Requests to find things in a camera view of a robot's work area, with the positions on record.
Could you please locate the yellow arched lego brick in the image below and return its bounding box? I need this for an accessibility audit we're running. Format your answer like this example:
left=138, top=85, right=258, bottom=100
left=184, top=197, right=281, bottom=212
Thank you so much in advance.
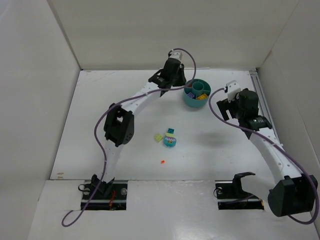
left=196, top=93, right=208, bottom=100

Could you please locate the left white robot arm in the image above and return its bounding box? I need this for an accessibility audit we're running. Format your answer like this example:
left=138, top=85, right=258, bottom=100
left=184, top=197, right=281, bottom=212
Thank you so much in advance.
left=102, top=51, right=186, bottom=184

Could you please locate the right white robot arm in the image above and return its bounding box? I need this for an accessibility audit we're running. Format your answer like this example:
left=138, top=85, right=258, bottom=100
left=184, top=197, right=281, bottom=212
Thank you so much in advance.
left=216, top=85, right=320, bottom=225

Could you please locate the teal round divided container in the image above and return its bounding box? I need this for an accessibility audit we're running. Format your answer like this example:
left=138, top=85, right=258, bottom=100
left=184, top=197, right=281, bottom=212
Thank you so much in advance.
left=182, top=78, right=211, bottom=109

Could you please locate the small teal lego brick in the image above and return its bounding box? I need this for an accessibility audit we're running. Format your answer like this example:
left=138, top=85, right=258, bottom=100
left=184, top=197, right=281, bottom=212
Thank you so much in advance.
left=167, top=128, right=175, bottom=134

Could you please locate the light green lego brick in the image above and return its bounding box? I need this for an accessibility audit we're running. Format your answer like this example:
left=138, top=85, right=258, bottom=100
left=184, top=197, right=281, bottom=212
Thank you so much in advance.
left=154, top=133, right=164, bottom=143

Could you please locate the teal painted face lego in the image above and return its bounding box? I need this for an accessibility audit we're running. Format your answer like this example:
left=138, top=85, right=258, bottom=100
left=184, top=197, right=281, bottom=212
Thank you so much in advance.
left=163, top=132, right=177, bottom=148

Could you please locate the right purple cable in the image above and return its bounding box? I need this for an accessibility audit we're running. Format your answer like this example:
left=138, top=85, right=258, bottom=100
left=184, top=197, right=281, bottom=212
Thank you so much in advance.
left=208, top=87, right=319, bottom=225

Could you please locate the purple cable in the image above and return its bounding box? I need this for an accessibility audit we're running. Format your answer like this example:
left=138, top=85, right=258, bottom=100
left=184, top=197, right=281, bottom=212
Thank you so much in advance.
left=61, top=47, right=197, bottom=227
left=208, top=87, right=319, bottom=225

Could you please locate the aluminium rail right side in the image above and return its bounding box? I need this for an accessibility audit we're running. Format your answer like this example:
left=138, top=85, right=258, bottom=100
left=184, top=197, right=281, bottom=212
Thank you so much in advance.
left=248, top=70, right=278, bottom=138

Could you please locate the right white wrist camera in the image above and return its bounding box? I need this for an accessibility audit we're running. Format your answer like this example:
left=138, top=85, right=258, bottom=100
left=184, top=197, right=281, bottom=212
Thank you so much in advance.
left=224, top=80, right=241, bottom=102

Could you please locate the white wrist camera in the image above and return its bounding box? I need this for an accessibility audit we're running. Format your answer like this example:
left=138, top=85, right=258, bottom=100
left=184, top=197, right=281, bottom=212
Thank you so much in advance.
left=224, top=80, right=241, bottom=102
left=168, top=50, right=183, bottom=62

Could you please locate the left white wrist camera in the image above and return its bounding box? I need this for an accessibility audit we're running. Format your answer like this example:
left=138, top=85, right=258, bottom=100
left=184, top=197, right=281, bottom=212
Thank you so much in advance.
left=168, top=50, right=183, bottom=62

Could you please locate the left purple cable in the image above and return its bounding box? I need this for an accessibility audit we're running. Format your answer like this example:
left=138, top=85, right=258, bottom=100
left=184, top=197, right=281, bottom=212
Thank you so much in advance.
left=61, top=47, right=197, bottom=227

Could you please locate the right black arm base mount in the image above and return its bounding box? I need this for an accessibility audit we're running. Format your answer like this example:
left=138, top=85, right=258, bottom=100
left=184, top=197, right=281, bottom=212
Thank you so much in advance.
left=213, top=172, right=265, bottom=210

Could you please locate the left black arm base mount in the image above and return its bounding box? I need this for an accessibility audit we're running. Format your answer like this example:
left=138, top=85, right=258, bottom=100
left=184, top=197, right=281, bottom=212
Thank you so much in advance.
left=78, top=174, right=128, bottom=211

